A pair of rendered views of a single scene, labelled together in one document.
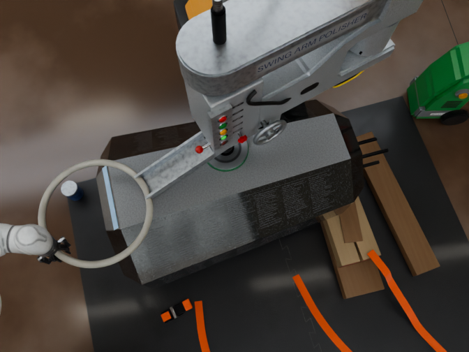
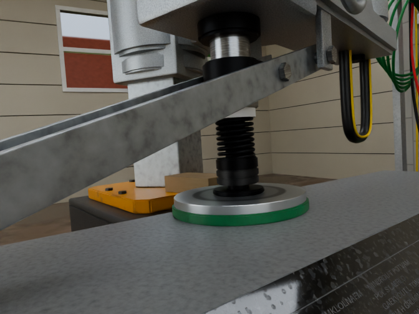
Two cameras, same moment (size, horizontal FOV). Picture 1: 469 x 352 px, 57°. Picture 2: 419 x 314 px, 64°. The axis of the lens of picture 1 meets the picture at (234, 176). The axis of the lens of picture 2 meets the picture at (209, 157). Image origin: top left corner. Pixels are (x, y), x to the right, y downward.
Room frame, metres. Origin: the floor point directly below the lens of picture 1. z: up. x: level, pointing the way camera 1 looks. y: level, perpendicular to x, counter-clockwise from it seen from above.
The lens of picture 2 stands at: (0.26, 0.27, 0.94)
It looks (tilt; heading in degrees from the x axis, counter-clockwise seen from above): 3 degrees down; 340
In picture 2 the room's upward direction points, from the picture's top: 4 degrees counter-clockwise
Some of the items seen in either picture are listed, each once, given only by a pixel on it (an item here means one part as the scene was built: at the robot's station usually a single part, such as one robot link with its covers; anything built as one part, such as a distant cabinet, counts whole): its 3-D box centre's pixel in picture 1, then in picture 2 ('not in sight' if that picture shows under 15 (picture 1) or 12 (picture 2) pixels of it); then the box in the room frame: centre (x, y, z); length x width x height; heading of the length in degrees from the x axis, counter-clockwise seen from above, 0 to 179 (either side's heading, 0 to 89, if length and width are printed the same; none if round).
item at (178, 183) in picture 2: not in sight; (197, 183); (1.24, -0.04, 0.81); 0.20 x 0.10 x 0.05; 24
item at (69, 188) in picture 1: (72, 191); not in sight; (0.77, 1.04, 0.08); 0.10 x 0.10 x 0.13
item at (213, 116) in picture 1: (220, 128); not in sight; (0.63, 0.05, 1.37); 0.08 x 0.03 x 0.28; 120
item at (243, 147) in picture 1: (225, 148); (239, 195); (0.76, 0.04, 0.84); 0.21 x 0.21 x 0.01
